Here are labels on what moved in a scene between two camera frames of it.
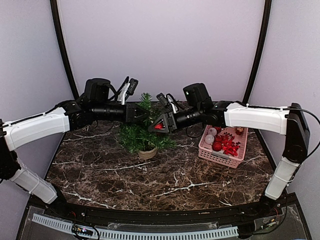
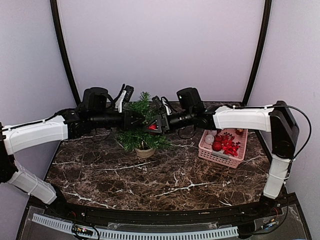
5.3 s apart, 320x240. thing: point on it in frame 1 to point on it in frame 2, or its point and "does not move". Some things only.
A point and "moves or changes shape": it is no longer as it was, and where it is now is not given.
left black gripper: [129, 115] to [127, 124]
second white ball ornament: [209, 139] does not move
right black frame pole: [260, 51] does not move
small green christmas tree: [134, 136] does not move
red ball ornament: [159, 126] moves or changes shape
